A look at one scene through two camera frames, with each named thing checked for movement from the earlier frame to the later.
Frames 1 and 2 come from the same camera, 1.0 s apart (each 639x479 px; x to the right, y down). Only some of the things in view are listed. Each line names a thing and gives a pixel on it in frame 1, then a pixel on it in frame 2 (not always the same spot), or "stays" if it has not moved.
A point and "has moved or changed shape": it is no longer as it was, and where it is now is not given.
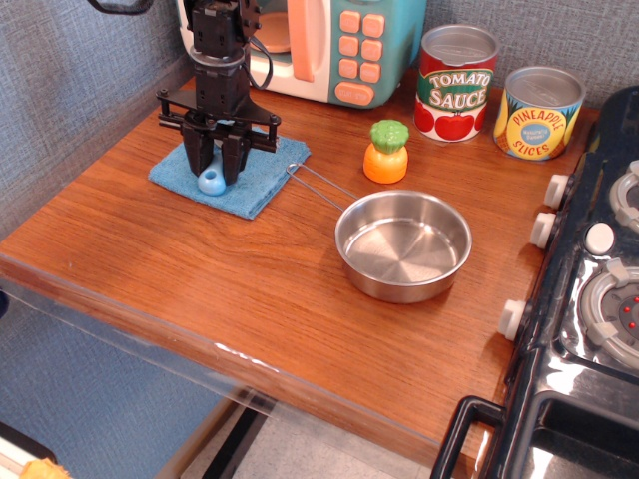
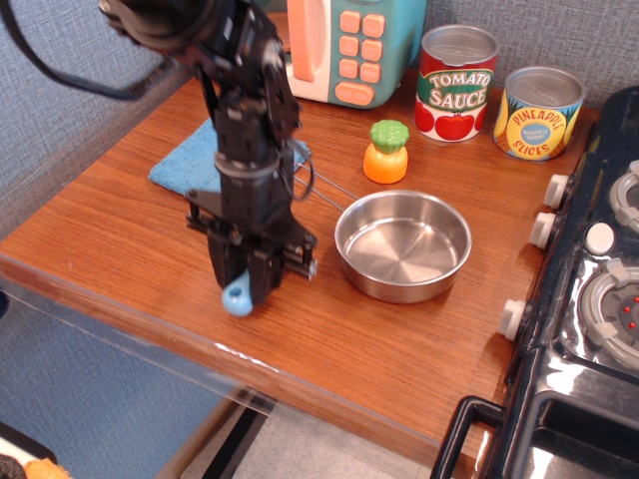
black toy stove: (572, 409) stays
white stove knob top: (555, 191) stays
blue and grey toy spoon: (213, 180) has moved or changed shape
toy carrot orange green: (385, 160) stays
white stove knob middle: (541, 229) stays
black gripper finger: (235, 153) -> (266, 273)
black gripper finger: (200, 149) -> (231, 259)
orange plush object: (43, 469) stays
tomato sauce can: (456, 69) stays
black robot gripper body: (220, 104) -> (249, 224)
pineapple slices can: (538, 113) stays
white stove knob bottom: (510, 318) stays
